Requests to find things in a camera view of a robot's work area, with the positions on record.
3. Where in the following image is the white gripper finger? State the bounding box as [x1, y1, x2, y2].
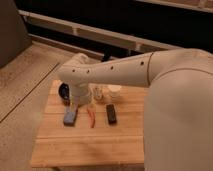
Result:
[70, 103, 78, 116]

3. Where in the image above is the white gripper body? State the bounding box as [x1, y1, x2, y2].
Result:
[69, 81, 91, 106]

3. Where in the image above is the clear plastic bottle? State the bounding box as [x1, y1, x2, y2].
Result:
[93, 86, 103, 100]

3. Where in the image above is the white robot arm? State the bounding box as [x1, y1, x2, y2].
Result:
[58, 48, 213, 171]

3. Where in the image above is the dark ceramic bowl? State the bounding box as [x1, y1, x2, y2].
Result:
[58, 83, 70, 101]

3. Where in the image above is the blue sponge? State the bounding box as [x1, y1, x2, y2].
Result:
[63, 106, 77, 126]

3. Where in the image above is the white cup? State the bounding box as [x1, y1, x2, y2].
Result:
[107, 85, 122, 99]

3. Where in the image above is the black rectangular block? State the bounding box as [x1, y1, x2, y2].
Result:
[106, 104, 117, 124]

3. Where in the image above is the wooden table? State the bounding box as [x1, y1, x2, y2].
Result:
[31, 80, 147, 167]

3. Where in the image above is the white metal railing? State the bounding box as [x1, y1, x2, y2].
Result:
[19, 10, 179, 52]

